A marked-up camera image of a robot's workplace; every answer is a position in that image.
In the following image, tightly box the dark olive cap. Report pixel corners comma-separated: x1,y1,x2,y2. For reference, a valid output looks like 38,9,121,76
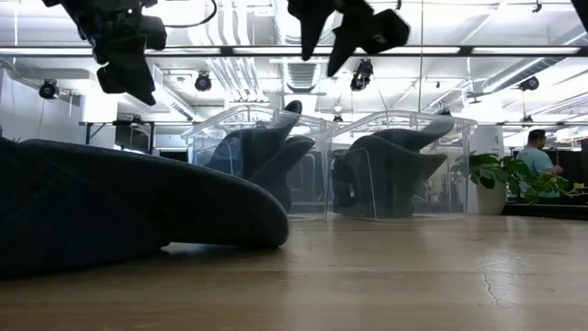
331,134,449,220

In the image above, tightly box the blue denim cap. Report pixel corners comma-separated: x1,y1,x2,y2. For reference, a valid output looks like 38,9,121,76
0,136,290,280

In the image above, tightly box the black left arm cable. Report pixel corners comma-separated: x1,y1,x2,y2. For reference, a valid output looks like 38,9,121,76
164,0,219,29

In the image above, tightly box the black ceiling spotlight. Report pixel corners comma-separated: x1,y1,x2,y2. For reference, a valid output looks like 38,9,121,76
38,78,62,101
349,58,375,92
517,75,541,92
193,71,214,92

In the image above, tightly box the white column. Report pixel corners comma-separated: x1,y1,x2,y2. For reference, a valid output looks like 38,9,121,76
468,126,506,155

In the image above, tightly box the blue-grey cap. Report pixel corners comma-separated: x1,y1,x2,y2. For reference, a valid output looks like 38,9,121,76
204,99,303,181

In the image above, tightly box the person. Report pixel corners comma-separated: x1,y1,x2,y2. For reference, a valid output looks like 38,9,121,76
514,128,564,200

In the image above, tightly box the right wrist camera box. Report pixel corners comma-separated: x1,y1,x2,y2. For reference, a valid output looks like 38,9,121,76
362,7,412,55

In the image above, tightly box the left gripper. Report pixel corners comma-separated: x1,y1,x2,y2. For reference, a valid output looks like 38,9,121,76
59,0,158,107

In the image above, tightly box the clear plastic bin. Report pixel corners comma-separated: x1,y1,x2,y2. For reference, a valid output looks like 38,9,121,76
180,104,334,221
328,109,478,222

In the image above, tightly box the potted green plant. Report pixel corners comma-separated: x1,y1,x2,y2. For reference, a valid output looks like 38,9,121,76
451,151,588,217

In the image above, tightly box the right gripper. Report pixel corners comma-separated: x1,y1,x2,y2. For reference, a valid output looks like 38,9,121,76
288,0,374,78

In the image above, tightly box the black aluminium frame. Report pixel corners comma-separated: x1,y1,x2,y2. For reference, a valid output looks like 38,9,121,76
502,201,588,222

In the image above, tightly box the black-legged background table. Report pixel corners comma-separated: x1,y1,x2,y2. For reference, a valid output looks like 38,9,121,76
77,119,160,155

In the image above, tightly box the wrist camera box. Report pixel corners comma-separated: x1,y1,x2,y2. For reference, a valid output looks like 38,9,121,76
362,7,412,55
140,15,168,51

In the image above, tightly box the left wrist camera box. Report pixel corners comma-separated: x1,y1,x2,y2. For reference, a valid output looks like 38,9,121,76
140,15,168,51

